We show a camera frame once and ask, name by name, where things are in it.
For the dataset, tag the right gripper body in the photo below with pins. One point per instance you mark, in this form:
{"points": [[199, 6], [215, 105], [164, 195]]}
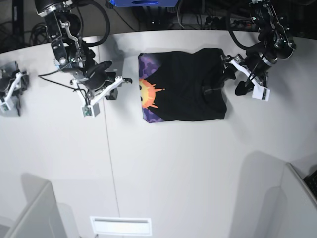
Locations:
{"points": [[92, 80]]}

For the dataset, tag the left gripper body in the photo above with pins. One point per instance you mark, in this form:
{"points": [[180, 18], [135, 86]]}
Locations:
{"points": [[254, 66]]}

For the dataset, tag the second robot gripper body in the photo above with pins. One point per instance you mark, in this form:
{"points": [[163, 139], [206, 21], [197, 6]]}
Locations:
{"points": [[13, 83]]}

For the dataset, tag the black T-shirt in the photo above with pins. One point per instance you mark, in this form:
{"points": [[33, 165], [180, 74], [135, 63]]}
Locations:
{"points": [[181, 86]]}

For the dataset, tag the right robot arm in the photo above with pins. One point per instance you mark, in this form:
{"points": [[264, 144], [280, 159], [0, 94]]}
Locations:
{"points": [[72, 55]]}

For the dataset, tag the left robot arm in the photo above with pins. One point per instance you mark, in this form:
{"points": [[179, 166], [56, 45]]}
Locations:
{"points": [[274, 43]]}

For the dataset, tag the white power strip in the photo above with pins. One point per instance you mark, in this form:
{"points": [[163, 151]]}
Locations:
{"points": [[206, 22]]}

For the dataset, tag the black device with LED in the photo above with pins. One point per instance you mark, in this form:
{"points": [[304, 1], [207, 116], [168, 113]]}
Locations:
{"points": [[157, 14]]}

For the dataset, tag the blue box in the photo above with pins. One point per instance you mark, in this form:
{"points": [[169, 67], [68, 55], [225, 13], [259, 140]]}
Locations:
{"points": [[139, 3]]}

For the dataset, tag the black keyboard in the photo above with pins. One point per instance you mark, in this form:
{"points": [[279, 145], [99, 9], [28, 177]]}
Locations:
{"points": [[311, 182]]}

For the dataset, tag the white slotted tray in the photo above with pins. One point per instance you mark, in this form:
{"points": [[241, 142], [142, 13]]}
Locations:
{"points": [[121, 226]]}

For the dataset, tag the white table partition right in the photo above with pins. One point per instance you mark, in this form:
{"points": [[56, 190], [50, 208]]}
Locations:
{"points": [[290, 209]]}

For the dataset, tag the white table partition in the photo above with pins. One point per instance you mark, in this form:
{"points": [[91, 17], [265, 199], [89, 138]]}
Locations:
{"points": [[39, 219], [290, 209]]}

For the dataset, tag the white table partition left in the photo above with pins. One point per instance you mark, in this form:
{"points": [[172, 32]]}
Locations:
{"points": [[39, 219]]}

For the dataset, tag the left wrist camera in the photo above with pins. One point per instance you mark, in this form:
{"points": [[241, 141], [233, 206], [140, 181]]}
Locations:
{"points": [[261, 93]]}

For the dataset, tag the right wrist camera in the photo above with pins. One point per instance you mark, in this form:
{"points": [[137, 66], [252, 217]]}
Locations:
{"points": [[90, 110]]}

